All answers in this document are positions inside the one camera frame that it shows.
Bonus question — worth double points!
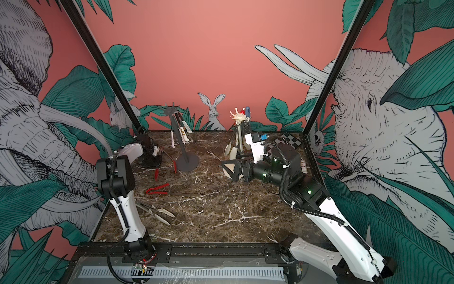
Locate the left black frame post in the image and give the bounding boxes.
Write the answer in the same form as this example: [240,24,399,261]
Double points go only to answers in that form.
[60,0,146,134]

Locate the playing card box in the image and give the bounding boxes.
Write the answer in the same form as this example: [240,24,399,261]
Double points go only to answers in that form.
[300,160,308,174]

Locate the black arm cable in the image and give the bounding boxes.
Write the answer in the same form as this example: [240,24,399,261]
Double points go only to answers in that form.
[264,141,373,253]
[105,152,135,284]

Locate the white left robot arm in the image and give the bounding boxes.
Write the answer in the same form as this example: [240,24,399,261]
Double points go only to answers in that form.
[95,134,156,264]

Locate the cream utensil rack stand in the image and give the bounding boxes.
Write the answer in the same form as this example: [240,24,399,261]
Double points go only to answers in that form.
[230,108,251,159]

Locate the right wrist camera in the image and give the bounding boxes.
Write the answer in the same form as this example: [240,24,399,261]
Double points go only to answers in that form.
[245,132,269,164]

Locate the black front rail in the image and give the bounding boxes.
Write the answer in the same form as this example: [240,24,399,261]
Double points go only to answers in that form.
[71,242,294,265]

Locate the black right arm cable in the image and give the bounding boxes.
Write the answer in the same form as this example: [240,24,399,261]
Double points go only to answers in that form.
[264,141,373,253]

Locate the grey utensil rack stand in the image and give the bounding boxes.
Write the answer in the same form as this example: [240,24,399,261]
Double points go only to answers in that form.
[163,104,199,173]

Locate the white cable duct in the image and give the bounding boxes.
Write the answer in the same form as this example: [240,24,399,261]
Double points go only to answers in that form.
[76,266,286,282]

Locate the black enclosure frame post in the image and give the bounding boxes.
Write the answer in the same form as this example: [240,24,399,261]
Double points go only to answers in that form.
[303,0,377,136]

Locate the pink tongs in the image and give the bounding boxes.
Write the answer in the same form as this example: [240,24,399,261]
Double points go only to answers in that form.
[171,130,181,149]

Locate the cream tipped tongs near left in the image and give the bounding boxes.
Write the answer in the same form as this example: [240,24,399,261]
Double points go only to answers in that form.
[135,201,176,226]

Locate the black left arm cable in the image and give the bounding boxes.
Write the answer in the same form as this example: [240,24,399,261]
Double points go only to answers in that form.
[105,152,135,284]

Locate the black white chessboard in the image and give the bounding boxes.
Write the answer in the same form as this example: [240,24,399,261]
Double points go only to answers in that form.
[274,133,302,149]

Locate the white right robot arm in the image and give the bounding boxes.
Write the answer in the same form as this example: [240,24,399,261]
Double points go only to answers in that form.
[221,142,397,284]

